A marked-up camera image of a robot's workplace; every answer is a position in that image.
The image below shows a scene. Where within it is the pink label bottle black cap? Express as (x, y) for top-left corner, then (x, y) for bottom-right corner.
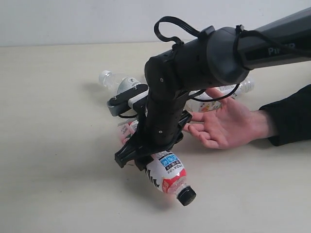
(118, 120), (197, 200)

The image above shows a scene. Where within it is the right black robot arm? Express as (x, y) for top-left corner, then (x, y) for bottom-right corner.
(107, 8), (311, 170)

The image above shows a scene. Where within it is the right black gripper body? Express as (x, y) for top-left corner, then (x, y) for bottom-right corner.
(131, 90), (191, 150)

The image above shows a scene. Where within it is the person's open bare hand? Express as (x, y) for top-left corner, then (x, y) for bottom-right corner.
(184, 98), (277, 150)

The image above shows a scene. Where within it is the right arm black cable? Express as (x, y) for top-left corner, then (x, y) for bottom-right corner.
(154, 16), (311, 101)

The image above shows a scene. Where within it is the green lime label bottle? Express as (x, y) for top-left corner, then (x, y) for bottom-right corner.
(98, 70), (141, 98)

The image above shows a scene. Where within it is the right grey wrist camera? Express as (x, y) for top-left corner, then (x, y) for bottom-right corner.
(106, 84), (148, 117)

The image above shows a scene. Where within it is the square bottle white fruit label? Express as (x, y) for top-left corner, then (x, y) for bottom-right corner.
(186, 77), (255, 112)

